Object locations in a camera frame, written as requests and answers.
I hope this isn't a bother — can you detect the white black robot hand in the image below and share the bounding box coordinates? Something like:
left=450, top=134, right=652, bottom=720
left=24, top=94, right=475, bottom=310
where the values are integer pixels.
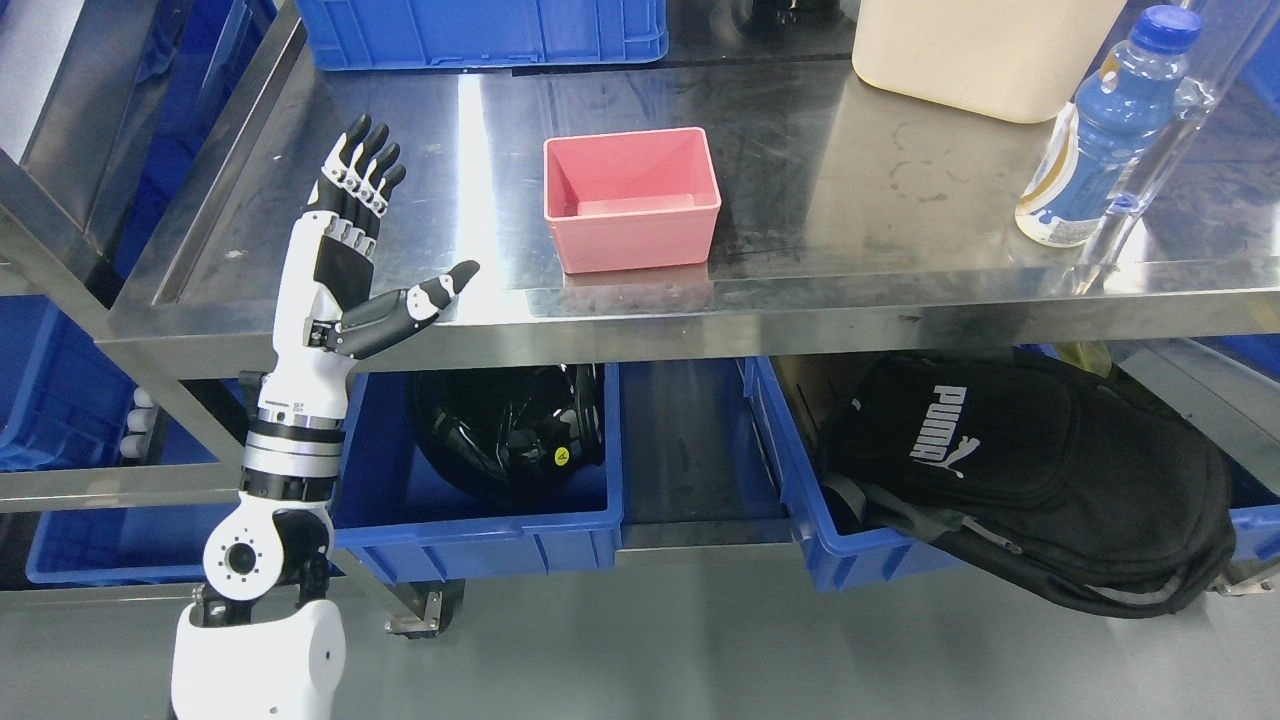
left=251, top=114, right=480, bottom=430

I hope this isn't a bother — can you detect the pink plastic storage box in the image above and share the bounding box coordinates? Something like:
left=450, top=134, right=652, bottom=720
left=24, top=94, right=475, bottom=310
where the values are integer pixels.
left=543, top=127, right=722, bottom=274

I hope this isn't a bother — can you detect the steel shelf rack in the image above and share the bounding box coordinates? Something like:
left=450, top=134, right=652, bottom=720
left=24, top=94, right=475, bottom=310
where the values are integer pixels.
left=3, top=1, right=243, bottom=512

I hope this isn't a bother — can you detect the cream plastic container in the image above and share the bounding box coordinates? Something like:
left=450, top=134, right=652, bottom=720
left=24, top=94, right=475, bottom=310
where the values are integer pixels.
left=851, top=1, right=1124, bottom=124

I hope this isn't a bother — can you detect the blue crate with helmet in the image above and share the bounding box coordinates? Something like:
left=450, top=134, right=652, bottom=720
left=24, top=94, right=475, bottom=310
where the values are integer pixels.
left=332, top=364, right=626, bottom=584

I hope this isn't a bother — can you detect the black helmet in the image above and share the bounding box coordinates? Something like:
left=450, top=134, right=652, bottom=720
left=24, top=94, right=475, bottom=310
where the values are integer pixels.
left=404, top=364, right=605, bottom=509

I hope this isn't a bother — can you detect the blue crate on table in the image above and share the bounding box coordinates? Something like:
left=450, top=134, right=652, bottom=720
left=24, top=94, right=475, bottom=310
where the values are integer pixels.
left=296, top=1, right=669, bottom=70

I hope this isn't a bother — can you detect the blue crate lower left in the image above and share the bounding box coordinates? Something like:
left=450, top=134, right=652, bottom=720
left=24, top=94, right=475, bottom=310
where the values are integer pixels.
left=26, top=503, right=236, bottom=587

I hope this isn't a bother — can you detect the blue crate with backpack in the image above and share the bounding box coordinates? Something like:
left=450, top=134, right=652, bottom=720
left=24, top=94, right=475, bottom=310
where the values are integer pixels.
left=737, top=340, right=1279, bottom=594

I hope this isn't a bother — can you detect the stainless steel table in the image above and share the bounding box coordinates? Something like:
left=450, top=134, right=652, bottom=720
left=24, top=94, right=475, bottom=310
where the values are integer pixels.
left=97, top=0, right=1280, bottom=641

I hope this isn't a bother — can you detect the black Puma backpack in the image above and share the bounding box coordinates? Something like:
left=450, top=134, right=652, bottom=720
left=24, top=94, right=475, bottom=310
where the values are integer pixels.
left=818, top=348, right=1236, bottom=619

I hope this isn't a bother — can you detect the blue sports drink bottle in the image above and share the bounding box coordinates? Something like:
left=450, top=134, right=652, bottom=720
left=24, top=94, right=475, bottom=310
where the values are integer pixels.
left=1012, top=5, right=1203, bottom=249

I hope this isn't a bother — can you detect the clear plastic bottle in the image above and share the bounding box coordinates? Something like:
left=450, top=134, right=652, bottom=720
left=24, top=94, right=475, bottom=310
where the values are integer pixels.
left=1078, top=1, right=1277, bottom=290

